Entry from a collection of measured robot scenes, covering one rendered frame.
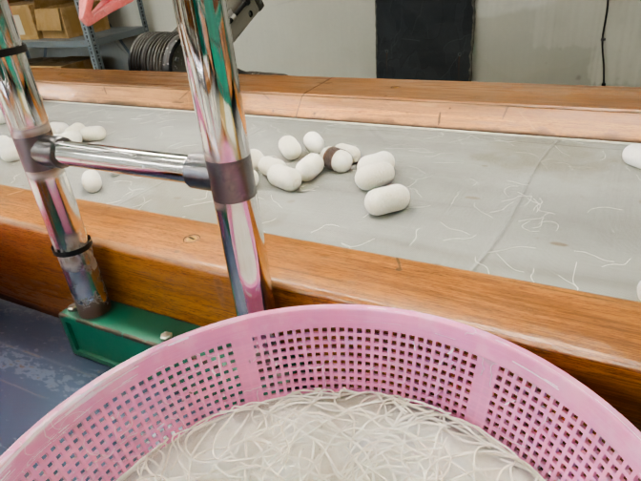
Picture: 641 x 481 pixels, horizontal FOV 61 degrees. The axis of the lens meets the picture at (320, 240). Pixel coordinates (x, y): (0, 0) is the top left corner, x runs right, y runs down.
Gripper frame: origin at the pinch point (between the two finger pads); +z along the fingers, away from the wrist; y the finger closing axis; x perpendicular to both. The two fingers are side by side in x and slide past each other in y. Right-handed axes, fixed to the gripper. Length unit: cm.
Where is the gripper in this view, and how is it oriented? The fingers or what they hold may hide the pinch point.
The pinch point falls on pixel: (87, 17)
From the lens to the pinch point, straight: 82.6
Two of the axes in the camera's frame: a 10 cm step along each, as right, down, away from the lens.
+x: 3.5, 3.8, 8.6
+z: -3.1, 9.1, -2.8
